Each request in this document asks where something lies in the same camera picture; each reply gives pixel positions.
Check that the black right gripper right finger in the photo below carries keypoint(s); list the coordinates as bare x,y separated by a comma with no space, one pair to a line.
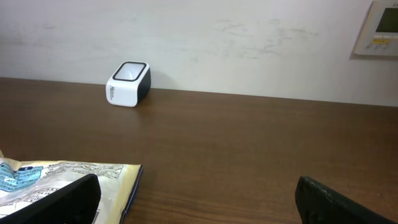
319,204

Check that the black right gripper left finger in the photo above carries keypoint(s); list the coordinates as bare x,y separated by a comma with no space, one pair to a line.
74,203

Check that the cream snack bag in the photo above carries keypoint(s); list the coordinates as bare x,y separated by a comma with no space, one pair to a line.
25,182

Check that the white barcode scanner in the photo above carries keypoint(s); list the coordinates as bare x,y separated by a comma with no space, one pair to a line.
129,84

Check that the beige wall control panel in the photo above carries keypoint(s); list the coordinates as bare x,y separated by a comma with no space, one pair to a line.
378,36

